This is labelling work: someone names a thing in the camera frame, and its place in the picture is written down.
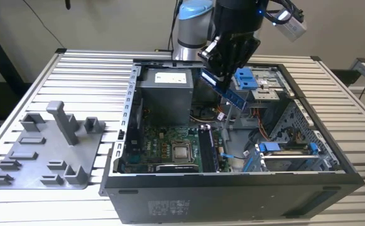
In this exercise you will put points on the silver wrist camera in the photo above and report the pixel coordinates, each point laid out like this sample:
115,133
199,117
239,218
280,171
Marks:
292,28

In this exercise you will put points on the grey metal drive cage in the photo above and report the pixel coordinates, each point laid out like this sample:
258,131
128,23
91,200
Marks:
264,95

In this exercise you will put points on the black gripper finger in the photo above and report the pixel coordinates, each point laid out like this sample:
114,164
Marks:
220,61
250,51

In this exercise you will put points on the black graphics card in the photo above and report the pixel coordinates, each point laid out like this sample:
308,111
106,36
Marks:
176,168

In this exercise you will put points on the hard disk in blue carrier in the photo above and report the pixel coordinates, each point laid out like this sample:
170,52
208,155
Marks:
268,147

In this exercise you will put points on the blue plastic drive latch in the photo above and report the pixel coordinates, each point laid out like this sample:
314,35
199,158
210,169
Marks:
248,84
246,73

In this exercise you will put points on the black RAM slot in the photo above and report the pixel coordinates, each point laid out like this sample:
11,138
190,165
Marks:
204,150

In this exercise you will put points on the grey plastic parts rack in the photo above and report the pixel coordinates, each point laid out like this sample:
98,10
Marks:
59,155

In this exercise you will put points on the black PC case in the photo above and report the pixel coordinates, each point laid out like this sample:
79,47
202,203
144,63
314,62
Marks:
202,200

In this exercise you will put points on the grey power supply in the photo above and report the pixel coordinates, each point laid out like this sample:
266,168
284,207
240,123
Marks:
167,103

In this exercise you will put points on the silver CPU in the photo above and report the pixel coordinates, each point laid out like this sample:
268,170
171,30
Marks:
182,153

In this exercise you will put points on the black hanging tool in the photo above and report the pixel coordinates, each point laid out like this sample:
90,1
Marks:
67,4

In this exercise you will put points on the green motherboard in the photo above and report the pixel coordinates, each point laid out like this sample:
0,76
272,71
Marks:
158,146

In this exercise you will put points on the CPU socket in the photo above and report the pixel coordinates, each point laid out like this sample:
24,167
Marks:
182,143

